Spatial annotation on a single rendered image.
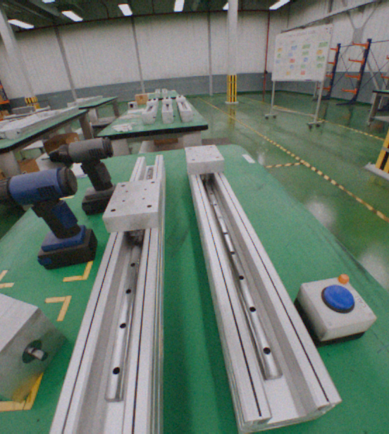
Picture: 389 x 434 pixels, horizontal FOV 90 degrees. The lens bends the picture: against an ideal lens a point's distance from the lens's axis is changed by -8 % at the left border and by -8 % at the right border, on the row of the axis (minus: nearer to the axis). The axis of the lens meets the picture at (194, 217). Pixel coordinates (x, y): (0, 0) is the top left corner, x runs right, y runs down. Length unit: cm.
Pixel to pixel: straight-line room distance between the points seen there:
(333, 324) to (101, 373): 31
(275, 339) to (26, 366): 35
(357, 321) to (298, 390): 13
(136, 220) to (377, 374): 46
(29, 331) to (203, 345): 25
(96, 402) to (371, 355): 38
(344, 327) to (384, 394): 10
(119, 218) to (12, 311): 22
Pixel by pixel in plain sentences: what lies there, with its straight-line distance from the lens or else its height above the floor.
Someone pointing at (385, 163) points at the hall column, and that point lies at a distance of 350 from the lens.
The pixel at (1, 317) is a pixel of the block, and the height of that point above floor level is 87.
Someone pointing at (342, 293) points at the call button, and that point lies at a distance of 38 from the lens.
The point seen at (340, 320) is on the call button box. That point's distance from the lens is 37.
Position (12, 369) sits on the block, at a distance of 40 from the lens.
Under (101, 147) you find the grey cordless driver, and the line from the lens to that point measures 65.
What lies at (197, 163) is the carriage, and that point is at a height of 90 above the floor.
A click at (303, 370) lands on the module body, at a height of 86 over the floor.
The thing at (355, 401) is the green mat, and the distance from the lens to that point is 40.
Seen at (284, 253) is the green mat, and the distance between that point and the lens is 52.
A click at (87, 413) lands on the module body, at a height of 85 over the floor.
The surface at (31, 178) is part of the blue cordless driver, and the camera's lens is 49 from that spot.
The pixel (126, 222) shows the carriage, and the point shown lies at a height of 89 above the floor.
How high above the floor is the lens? 113
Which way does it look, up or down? 35 degrees down
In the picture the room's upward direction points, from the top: 4 degrees counter-clockwise
